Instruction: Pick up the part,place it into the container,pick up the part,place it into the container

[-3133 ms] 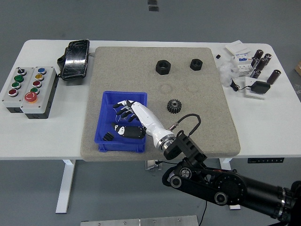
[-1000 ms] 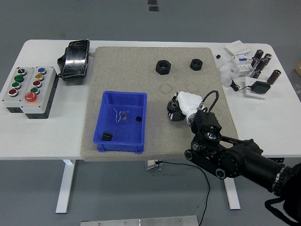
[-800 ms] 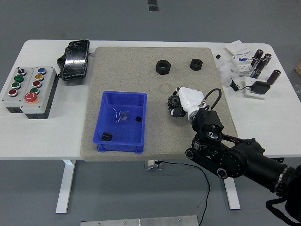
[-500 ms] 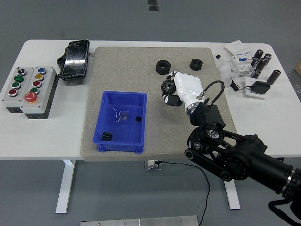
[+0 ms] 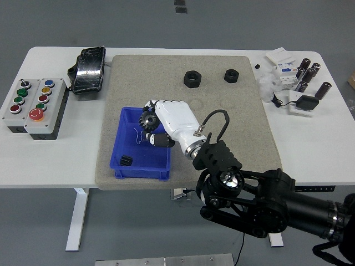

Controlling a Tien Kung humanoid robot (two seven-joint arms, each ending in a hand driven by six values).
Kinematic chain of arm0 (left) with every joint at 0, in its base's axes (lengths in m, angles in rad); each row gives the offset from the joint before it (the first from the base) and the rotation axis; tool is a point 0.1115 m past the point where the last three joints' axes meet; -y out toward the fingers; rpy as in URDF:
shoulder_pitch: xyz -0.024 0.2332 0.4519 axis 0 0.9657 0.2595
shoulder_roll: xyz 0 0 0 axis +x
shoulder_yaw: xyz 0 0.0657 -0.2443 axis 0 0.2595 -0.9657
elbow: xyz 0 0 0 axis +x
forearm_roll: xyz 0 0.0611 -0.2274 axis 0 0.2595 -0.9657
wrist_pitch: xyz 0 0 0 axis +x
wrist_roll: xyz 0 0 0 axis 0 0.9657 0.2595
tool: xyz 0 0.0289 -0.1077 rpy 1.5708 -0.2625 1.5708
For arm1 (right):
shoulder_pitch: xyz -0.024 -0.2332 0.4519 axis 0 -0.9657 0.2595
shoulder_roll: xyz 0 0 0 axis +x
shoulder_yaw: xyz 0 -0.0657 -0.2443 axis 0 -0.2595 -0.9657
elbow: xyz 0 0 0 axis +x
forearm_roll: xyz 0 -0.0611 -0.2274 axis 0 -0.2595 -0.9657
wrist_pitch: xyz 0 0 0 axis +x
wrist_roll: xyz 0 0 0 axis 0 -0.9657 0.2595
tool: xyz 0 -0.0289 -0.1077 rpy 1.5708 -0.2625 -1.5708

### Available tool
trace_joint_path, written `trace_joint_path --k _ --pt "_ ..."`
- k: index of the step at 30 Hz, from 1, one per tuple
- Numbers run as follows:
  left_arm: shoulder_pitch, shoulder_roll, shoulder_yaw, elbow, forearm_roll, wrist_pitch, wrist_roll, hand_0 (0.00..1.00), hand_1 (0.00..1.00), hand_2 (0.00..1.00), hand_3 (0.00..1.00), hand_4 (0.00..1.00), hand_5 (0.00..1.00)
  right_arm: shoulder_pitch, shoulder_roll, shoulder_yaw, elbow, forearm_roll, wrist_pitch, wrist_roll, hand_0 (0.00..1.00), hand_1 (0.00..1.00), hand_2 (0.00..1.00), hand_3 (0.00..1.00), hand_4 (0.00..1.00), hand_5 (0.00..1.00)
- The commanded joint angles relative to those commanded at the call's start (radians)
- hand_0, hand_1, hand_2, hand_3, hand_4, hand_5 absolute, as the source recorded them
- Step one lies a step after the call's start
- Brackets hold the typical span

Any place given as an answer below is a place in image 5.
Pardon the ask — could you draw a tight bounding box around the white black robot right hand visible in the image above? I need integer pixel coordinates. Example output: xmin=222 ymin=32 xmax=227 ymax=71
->
xmin=143 ymin=99 xmax=208 ymax=152

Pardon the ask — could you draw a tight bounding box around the black metal gear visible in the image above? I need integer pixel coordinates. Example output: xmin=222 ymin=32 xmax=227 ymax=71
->
xmin=138 ymin=108 xmax=161 ymax=134

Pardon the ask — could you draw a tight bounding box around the large black hex nut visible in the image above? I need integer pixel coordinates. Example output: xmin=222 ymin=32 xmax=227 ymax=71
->
xmin=183 ymin=70 xmax=203 ymax=89

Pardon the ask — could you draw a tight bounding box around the blue plastic box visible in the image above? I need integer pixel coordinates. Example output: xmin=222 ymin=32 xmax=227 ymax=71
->
xmin=109 ymin=106 xmax=172 ymax=181

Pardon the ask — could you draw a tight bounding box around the small black hex nut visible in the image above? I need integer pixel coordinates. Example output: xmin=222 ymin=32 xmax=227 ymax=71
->
xmin=224 ymin=68 xmax=240 ymax=84

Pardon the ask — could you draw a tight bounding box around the silver table control box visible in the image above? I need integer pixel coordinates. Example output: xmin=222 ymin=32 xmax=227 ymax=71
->
xmin=170 ymin=188 xmax=192 ymax=201

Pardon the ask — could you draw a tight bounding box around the grey emergency-stop control box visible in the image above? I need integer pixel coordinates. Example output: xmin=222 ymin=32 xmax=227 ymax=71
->
xmin=23 ymin=77 xmax=70 ymax=141

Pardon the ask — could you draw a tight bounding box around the grey four-button control box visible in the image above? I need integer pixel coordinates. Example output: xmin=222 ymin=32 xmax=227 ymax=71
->
xmin=0 ymin=78 xmax=43 ymax=134

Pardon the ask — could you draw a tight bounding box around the grey-brown speckled mat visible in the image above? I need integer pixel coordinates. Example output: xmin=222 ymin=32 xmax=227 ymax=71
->
xmin=94 ymin=54 xmax=283 ymax=192

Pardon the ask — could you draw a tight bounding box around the crumpled clear plastic bag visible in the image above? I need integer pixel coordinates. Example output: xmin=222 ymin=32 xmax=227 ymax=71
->
xmin=256 ymin=72 xmax=282 ymax=104

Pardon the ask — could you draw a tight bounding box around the glossy black foot pedal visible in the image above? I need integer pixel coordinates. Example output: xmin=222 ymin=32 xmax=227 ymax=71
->
xmin=67 ymin=46 xmax=107 ymax=96

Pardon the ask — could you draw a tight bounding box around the white circuit breaker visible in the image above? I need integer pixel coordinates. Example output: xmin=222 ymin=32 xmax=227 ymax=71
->
xmin=272 ymin=61 xmax=300 ymax=91

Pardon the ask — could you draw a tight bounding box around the black square adapter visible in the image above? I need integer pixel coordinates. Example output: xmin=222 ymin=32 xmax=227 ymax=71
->
xmin=295 ymin=95 xmax=320 ymax=112

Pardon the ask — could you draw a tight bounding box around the white table leg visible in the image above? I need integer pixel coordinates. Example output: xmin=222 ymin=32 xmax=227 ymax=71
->
xmin=268 ymin=233 xmax=285 ymax=248
xmin=65 ymin=187 xmax=90 ymax=252

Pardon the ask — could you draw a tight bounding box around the grey metal plate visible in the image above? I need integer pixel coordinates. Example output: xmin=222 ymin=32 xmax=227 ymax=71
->
xmin=94 ymin=253 xmax=234 ymax=266

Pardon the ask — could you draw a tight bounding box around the thin white string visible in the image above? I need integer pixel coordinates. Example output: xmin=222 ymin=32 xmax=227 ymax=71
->
xmin=133 ymin=127 xmax=144 ymax=145

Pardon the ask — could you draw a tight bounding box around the thin black adapter cord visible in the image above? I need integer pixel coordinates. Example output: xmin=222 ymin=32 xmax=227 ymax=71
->
xmin=270 ymin=92 xmax=298 ymax=109

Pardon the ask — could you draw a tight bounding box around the white wall switch plate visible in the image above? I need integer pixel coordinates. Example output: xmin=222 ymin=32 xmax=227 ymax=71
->
xmin=265 ymin=47 xmax=296 ymax=66

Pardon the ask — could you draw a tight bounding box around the black power cable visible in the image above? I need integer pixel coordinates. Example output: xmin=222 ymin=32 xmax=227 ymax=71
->
xmin=184 ymin=189 xmax=247 ymax=266

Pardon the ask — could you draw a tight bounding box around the black perforated table rail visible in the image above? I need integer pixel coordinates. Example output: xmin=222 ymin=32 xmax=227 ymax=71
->
xmin=295 ymin=185 xmax=336 ymax=193

